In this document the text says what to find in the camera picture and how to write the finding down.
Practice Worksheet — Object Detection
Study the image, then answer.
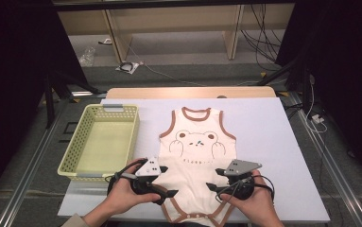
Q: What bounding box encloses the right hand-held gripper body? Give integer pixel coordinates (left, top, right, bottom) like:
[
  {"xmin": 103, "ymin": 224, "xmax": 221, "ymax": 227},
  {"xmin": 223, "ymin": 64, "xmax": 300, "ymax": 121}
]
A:
[{"xmin": 224, "ymin": 159, "xmax": 263, "ymax": 201}]

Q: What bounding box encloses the plastic packet with black cable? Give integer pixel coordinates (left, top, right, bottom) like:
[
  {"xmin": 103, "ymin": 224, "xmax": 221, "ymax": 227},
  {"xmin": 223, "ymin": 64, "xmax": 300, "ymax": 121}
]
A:
[{"xmin": 115, "ymin": 61, "xmax": 140, "ymax": 76}]

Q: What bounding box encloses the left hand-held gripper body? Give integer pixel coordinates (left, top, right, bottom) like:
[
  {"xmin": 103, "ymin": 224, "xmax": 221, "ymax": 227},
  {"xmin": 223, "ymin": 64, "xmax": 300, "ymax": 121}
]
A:
[{"xmin": 130, "ymin": 156, "xmax": 163, "ymax": 196}]

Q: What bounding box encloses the white foam board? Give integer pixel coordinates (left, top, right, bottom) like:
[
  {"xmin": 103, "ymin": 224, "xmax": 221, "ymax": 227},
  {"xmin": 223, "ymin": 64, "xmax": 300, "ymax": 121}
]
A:
[{"xmin": 57, "ymin": 96, "xmax": 332, "ymax": 224}]

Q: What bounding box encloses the white adapter cable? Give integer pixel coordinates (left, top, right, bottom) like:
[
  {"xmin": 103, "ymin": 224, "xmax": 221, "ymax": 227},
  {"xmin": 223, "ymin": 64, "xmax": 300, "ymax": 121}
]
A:
[{"xmin": 304, "ymin": 75, "xmax": 328, "ymax": 133}]

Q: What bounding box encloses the clear plastic bag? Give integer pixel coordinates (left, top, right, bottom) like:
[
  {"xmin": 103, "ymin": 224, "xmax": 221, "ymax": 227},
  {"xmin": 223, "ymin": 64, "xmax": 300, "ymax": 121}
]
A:
[{"xmin": 78, "ymin": 45, "xmax": 97, "ymax": 68}]

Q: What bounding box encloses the cream baby bodysuit brown trim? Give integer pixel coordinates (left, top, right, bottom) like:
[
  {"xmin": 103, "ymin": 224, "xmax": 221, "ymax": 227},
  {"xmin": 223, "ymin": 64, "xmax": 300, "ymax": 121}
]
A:
[{"xmin": 152, "ymin": 106, "xmax": 238, "ymax": 227}]

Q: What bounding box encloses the hand-held gripper cable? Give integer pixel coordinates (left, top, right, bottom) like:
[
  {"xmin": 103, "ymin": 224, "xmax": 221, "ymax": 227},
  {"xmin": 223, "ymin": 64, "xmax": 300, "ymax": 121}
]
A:
[
  {"xmin": 215, "ymin": 174, "xmax": 276, "ymax": 204},
  {"xmin": 106, "ymin": 159, "xmax": 148, "ymax": 197}
]

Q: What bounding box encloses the black tripod stand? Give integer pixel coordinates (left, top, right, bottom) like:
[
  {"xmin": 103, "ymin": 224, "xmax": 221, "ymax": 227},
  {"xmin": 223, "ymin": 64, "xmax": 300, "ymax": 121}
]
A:
[
  {"xmin": 43, "ymin": 70, "xmax": 107, "ymax": 129},
  {"xmin": 255, "ymin": 56, "xmax": 315, "ymax": 112}
]

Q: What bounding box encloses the thin white floor cable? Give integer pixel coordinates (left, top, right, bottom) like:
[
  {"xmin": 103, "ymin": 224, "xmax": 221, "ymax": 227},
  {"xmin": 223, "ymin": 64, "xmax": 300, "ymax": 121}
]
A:
[{"xmin": 126, "ymin": 44, "xmax": 265, "ymax": 88}]

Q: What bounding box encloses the pale green perforated plastic basket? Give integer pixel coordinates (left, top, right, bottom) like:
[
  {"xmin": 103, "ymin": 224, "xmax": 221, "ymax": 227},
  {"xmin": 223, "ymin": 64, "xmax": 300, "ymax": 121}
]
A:
[{"xmin": 57, "ymin": 103, "xmax": 141, "ymax": 183}]

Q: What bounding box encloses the white power adapter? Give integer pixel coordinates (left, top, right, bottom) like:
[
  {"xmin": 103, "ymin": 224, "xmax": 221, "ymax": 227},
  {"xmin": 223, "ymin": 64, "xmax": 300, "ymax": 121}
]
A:
[{"xmin": 310, "ymin": 113, "xmax": 325, "ymax": 125}]

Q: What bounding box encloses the person's right hand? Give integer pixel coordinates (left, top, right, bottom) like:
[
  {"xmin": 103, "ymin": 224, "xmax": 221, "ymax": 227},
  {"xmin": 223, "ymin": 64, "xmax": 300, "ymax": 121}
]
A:
[{"xmin": 220, "ymin": 169, "xmax": 282, "ymax": 223}]

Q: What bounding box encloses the black metal crossbar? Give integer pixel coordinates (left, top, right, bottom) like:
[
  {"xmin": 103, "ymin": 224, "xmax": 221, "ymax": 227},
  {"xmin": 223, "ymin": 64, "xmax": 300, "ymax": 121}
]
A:
[{"xmin": 51, "ymin": 0, "xmax": 296, "ymax": 12}]

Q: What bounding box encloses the aluminium floor rail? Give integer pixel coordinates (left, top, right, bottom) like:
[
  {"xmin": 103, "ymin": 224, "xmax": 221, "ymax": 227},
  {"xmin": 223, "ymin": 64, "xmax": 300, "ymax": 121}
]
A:
[
  {"xmin": 286, "ymin": 93, "xmax": 362, "ymax": 227},
  {"xmin": 0, "ymin": 103, "xmax": 64, "ymax": 227}
]

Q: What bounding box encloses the left hand-held gripper cable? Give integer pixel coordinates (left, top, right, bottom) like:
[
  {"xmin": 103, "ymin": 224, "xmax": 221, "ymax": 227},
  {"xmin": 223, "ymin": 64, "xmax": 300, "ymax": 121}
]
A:
[{"xmin": 106, "ymin": 159, "xmax": 148, "ymax": 197}]

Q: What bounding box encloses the black curtain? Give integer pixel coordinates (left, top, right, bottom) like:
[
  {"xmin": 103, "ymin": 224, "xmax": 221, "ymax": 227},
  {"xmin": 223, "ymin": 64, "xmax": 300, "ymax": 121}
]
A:
[
  {"xmin": 276, "ymin": 0, "xmax": 362, "ymax": 190},
  {"xmin": 0, "ymin": 0, "xmax": 88, "ymax": 209}
]

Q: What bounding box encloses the bundle of black cables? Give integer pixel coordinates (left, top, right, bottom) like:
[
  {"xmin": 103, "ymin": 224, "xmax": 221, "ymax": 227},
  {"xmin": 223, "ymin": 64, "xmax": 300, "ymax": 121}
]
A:
[{"xmin": 239, "ymin": 3, "xmax": 285, "ymax": 72}]

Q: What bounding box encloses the person's left hand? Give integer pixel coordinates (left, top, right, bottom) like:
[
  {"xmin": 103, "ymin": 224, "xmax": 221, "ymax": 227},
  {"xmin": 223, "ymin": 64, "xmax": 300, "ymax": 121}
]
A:
[{"xmin": 106, "ymin": 158, "xmax": 163, "ymax": 218}]

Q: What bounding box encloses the right hand-held gripper cable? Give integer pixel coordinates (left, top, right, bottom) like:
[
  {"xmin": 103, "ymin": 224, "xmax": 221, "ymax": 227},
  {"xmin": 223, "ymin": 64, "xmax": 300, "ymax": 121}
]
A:
[{"xmin": 215, "ymin": 174, "xmax": 276, "ymax": 204}]

